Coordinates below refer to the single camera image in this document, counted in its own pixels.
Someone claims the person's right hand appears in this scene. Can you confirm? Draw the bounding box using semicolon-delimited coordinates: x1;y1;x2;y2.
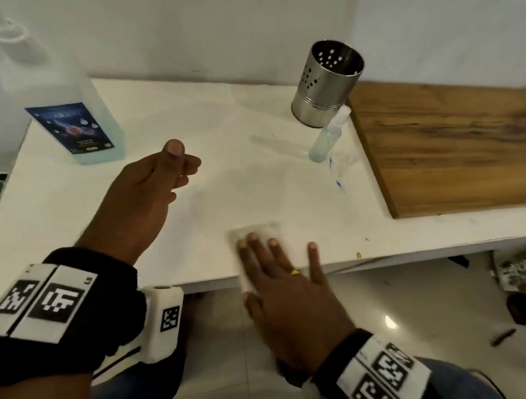
237;232;356;375

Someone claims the person's left hand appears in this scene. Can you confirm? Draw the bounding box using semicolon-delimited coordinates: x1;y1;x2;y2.
76;139;202;266

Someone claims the white wiping tissue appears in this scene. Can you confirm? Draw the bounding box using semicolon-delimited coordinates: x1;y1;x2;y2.
228;221;288;295

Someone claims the large white bottle blue label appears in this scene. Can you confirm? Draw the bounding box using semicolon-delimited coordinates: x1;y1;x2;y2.
0;39;127;166

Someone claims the small clear bottle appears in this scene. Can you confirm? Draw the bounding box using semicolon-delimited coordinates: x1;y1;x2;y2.
308;123;344;164

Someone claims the person's left forearm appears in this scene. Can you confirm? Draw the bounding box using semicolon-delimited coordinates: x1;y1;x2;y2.
0;369;95;399

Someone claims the person's right leg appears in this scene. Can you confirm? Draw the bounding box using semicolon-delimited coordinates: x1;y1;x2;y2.
415;356;506;399

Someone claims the person's leg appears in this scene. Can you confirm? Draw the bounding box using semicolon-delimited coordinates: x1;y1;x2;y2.
415;356;506;399
89;357;186;399

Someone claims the person's left leg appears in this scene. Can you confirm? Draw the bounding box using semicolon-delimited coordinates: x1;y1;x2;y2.
89;357;186;399

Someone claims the black right wristband with markers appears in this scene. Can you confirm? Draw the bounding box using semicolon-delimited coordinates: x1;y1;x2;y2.
312;328;432;399

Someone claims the black wristband with markers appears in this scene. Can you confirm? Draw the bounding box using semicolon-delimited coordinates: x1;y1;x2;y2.
312;328;432;399
0;246;147;387

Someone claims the black left wristband with markers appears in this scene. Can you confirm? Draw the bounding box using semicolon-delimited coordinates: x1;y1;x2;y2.
0;246;147;387

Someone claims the small brown stick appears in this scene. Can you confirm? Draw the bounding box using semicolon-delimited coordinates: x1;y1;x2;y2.
489;328;517;346

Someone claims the patterned floor sheet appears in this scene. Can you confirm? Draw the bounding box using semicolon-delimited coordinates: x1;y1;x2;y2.
493;248;526;293

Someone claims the perforated steel utensil holder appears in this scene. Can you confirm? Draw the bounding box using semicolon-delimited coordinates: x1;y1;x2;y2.
290;39;365;129

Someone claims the dark round floor object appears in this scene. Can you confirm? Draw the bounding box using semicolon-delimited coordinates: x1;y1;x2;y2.
506;292;526;326

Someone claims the wooden board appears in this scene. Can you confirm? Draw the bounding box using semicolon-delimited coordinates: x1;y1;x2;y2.
347;81;526;219

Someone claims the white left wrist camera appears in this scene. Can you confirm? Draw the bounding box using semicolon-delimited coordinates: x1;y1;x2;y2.
139;284;185;364

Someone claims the black left camera cable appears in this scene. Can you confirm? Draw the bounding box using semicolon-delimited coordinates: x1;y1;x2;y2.
92;347;142;381

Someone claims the black camera cable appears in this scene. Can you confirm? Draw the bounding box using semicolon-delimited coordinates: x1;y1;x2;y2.
92;347;142;381
468;368;496;389

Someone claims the black right camera cable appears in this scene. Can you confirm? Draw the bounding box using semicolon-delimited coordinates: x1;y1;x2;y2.
468;368;496;389

